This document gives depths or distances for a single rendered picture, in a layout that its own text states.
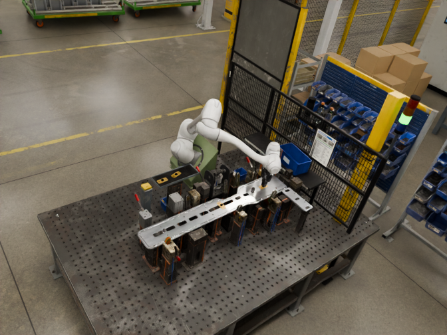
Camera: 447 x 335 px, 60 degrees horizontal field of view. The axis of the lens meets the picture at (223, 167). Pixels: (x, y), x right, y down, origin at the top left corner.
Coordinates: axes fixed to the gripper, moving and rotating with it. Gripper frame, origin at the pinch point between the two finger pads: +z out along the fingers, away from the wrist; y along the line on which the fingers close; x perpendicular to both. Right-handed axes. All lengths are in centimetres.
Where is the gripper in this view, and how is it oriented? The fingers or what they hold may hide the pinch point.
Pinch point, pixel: (264, 182)
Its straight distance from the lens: 334.4
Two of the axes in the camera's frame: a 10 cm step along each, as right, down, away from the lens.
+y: 6.1, 5.5, -5.7
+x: 7.8, -3.0, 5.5
